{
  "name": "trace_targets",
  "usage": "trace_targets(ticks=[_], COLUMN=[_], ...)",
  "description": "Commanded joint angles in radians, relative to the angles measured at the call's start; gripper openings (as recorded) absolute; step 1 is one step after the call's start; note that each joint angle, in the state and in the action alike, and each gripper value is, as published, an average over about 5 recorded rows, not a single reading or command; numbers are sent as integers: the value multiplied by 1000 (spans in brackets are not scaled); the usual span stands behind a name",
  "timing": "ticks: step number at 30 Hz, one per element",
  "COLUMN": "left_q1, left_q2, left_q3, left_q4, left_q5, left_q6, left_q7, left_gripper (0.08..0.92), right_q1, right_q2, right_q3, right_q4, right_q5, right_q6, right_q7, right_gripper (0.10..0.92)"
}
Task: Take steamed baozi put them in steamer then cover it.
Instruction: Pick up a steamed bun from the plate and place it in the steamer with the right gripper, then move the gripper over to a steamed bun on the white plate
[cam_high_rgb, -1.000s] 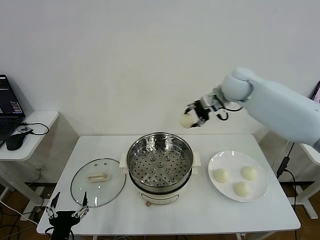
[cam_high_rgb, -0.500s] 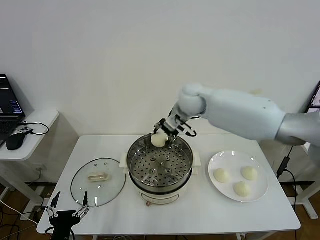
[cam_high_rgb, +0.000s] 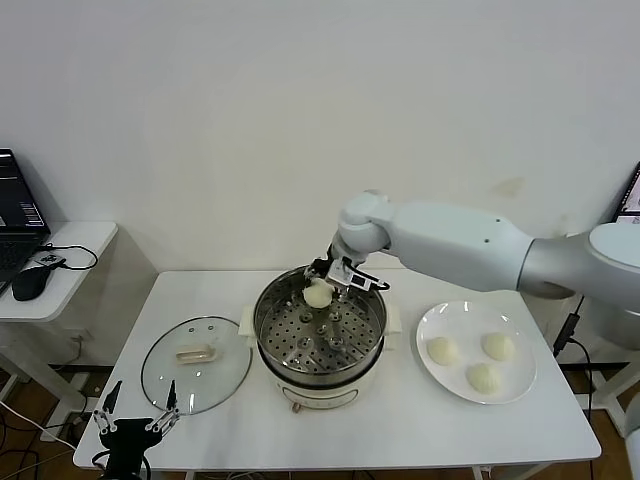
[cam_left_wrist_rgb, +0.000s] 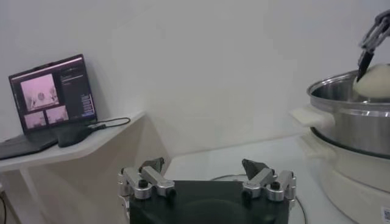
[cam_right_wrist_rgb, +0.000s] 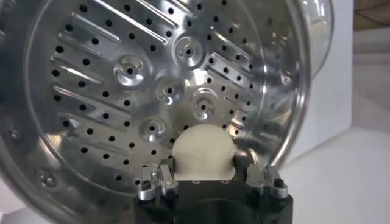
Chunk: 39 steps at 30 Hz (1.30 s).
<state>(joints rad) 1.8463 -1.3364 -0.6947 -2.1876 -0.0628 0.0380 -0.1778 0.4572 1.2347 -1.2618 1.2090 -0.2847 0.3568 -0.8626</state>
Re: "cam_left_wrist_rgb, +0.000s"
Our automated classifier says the black laptop with dark screen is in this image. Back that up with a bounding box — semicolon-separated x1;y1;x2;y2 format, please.
0;54;98;161

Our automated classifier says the glass lid with cream handle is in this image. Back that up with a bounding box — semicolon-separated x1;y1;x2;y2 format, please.
210;173;308;224

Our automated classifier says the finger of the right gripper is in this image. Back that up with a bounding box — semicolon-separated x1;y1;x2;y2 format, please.
356;9;390;83

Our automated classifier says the stainless steel steamer basket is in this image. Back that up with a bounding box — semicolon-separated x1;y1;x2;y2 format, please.
291;69;390;159

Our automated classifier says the black usb cable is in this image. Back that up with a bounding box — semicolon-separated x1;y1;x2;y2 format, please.
88;117;132;131

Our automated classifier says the white side table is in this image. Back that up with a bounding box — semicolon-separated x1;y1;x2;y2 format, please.
0;111;147;224

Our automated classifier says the white steamed baozi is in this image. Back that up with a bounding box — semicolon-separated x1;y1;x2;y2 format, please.
352;63;390;99

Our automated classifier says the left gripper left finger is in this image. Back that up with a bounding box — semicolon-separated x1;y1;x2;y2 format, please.
118;157;177;200

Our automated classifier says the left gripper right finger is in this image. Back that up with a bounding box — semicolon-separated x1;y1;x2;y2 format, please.
241;158;297;202

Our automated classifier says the cream electric cooker base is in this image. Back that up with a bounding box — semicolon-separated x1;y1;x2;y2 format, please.
298;130;390;224

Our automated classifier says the black computer mouse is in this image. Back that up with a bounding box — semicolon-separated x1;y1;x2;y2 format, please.
56;124;96;149

